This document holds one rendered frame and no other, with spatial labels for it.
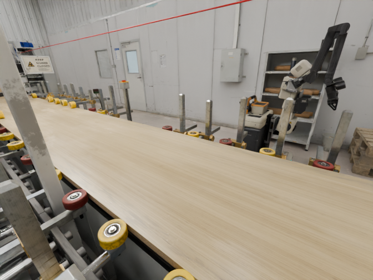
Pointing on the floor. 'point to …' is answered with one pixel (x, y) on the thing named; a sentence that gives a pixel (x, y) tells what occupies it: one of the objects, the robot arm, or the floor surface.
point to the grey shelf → (302, 126)
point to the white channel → (33, 136)
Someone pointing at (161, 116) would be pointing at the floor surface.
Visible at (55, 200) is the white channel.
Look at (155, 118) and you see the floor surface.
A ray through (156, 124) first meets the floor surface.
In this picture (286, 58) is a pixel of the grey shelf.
